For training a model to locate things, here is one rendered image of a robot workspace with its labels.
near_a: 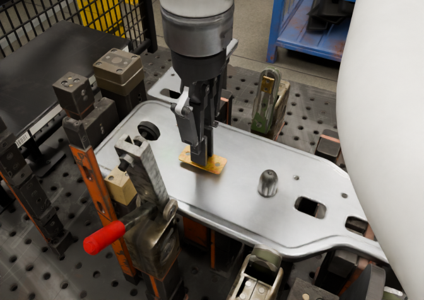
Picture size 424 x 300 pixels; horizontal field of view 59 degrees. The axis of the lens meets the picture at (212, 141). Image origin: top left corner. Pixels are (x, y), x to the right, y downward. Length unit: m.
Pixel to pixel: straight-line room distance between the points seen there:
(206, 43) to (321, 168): 0.35
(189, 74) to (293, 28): 2.29
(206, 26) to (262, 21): 2.70
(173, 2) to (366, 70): 0.29
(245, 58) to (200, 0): 2.27
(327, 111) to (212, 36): 0.86
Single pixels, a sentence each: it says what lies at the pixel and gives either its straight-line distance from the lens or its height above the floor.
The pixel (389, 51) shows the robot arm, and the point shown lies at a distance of 0.20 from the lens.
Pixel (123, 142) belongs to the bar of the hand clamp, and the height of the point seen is 1.21.
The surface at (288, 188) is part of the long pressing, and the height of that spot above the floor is 1.00.
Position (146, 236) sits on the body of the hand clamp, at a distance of 0.55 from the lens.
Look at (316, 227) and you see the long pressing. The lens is 0.63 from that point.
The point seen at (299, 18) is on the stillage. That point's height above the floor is 0.16.
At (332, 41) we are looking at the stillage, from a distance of 2.68.
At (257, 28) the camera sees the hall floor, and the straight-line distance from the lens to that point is 3.04.
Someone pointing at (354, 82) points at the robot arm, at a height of 1.42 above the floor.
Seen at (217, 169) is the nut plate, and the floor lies 1.02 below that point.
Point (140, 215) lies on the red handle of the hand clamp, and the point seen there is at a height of 1.10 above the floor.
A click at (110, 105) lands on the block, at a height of 1.00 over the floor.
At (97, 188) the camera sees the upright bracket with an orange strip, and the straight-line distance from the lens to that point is 0.59.
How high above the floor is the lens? 1.53
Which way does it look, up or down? 47 degrees down
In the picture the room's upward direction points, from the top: straight up
